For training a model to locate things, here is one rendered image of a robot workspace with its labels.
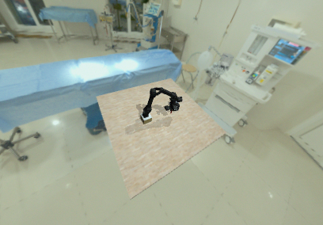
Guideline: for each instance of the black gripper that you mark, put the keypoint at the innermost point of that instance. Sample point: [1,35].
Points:
[170,106]

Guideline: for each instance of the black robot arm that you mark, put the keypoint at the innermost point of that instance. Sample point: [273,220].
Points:
[173,97]

